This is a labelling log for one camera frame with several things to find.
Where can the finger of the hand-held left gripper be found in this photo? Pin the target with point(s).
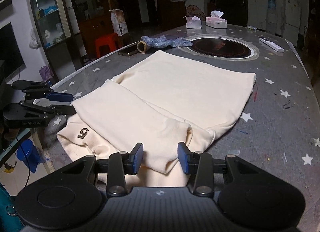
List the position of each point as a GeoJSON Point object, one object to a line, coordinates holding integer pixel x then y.
{"type": "Point", "coordinates": [62, 111]}
{"type": "Point", "coordinates": [60, 97]}

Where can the purple bag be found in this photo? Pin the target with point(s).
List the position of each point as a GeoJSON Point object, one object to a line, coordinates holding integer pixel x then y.
{"type": "Point", "coordinates": [46, 74]}

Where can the red plastic stool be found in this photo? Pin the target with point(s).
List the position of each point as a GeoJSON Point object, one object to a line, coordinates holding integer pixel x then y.
{"type": "Point", "coordinates": [107, 41]}

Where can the white remote control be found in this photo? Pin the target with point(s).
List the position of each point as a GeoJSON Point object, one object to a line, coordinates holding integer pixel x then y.
{"type": "Point", "coordinates": [271, 44]}

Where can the blue knit glove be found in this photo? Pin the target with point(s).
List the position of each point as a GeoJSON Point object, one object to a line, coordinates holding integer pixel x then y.
{"type": "Point", "coordinates": [162, 41]}

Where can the wooden arch cabinet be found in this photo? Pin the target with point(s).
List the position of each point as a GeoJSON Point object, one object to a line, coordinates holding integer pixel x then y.
{"type": "Point", "coordinates": [100, 1]}

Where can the white refrigerator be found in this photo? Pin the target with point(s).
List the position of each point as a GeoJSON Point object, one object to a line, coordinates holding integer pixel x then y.
{"type": "Point", "coordinates": [292, 14]}

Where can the round hand fan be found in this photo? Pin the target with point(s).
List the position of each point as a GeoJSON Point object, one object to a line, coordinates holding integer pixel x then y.
{"type": "Point", "coordinates": [193, 10]}

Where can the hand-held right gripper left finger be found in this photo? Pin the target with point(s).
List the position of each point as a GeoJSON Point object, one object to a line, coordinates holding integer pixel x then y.
{"type": "Point", "coordinates": [138, 157]}

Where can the printed paper carton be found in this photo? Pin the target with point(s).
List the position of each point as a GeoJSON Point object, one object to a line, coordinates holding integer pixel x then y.
{"type": "Point", "coordinates": [120, 24]}

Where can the blue water bottle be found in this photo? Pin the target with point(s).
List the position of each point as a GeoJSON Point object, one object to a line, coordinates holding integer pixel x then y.
{"type": "Point", "coordinates": [271, 3]}

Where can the white water dispenser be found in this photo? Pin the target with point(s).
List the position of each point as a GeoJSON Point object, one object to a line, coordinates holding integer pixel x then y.
{"type": "Point", "coordinates": [271, 21]}

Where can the black smartphone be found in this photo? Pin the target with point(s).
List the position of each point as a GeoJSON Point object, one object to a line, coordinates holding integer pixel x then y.
{"type": "Point", "coordinates": [127, 51]}

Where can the white tissue pack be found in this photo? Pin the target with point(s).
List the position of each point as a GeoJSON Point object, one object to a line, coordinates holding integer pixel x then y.
{"type": "Point", "coordinates": [193, 23]}

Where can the teal bag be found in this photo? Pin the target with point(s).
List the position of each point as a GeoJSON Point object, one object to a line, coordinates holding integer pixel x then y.
{"type": "Point", "coordinates": [7, 202]}

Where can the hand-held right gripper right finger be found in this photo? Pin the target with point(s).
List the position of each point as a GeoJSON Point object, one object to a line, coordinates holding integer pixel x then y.
{"type": "Point", "coordinates": [182, 159]}

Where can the grey star-print tablecloth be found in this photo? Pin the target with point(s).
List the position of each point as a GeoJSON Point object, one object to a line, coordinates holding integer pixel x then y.
{"type": "Point", "coordinates": [275, 122]}

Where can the cream sweater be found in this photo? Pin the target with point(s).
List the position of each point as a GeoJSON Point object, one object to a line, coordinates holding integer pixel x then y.
{"type": "Point", "coordinates": [175, 89]}

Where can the round black induction cooktop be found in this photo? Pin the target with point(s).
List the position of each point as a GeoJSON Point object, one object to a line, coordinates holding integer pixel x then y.
{"type": "Point", "coordinates": [220, 48]}

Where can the white-framed glass shelf unit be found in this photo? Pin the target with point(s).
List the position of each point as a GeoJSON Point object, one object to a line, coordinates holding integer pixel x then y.
{"type": "Point", "coordinates": [50, 9]}

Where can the pink tissue box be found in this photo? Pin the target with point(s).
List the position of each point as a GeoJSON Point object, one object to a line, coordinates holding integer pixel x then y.
{"type": "Point", "coordinates": [216, 23]}

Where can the black television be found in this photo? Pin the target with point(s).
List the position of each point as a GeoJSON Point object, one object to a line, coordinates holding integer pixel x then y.
{"type": "Point", "coordinates": [8, 51]}

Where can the blue plastic bin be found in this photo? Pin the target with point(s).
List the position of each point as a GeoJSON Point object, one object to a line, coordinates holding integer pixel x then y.
{"type": "Point", "coordinates": [27, 152]}

